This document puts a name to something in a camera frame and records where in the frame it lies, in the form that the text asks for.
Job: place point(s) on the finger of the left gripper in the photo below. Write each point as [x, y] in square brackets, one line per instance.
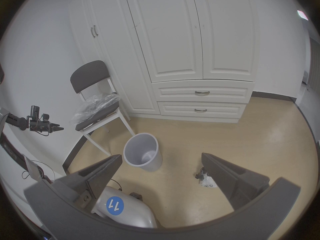
[55, 125]
[57, 129]

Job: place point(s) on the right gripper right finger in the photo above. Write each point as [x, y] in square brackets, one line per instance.
[232, 181]

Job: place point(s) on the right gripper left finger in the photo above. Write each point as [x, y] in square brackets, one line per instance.
[100, 176]

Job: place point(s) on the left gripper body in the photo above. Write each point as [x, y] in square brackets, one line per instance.
[41, 127]

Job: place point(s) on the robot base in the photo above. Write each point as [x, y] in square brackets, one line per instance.
[130, 211]

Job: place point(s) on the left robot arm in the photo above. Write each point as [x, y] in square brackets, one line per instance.
[17, 121]

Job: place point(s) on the crumpled black plastic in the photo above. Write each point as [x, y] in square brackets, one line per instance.
[201, 174]

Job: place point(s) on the clear plastic bag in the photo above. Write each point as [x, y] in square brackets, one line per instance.
[96, 105]

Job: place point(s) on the white trash bin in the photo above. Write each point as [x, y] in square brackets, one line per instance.
[153, 160]

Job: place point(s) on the clear printed wrapper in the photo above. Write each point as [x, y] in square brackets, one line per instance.
[209, 183]

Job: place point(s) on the white chair with grey cushions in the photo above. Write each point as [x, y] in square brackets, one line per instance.
[88, 75]

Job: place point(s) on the white wardrobe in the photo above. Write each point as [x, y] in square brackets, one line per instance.
[175, 34]

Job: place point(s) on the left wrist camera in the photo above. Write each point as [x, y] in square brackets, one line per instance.
[45, 117]

